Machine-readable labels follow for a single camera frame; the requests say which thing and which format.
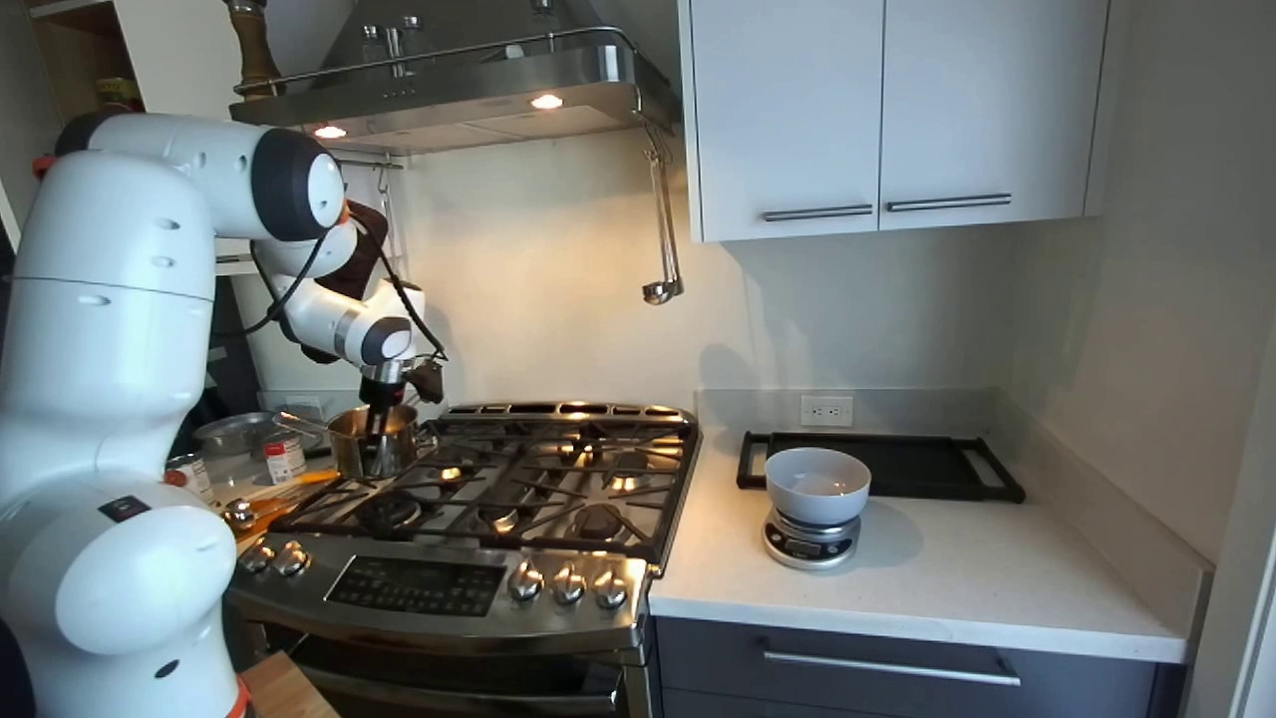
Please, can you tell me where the steel range hood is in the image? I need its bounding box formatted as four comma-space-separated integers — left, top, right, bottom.
230, 0, 677, 153

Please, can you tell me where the dark oven mitt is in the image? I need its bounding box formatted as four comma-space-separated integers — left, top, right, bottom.
319, 205, 388, 299

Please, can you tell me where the stainless steel gas stove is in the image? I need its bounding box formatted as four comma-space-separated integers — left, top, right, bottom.
228, 401, 698, 718

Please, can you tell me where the clutter on left counter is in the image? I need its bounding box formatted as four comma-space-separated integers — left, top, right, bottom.
162, 411, 337, 534

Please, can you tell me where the grey bowl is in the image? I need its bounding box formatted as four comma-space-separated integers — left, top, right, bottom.
765, 447, 874, 522

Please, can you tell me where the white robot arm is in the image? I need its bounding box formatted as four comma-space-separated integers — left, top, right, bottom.
0, 110, 444, 718

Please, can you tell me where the wooden pepper mill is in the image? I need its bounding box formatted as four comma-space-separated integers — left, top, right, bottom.
225, 0, 279, 98

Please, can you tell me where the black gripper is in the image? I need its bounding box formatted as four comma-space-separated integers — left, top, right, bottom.
360, 379, 411, 444

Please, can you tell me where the wall power outlet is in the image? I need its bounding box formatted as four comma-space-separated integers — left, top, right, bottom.
800, 391, 855, 425

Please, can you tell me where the grey lower drawer cabinet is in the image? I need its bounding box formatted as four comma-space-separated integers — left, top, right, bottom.
656, 620, 1185, 718

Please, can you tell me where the hanging steel ladle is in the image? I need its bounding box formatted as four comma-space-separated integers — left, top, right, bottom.
642, 130, 687, 307

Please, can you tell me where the round kitchen scale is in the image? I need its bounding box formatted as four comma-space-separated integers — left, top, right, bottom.
765, 509, 860, 572

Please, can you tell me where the white upper cabinet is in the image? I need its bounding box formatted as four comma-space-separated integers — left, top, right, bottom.
677, 0, 1111, 242

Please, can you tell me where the small steel pot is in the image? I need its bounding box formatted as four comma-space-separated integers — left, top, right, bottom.
329, 405, 414, 479

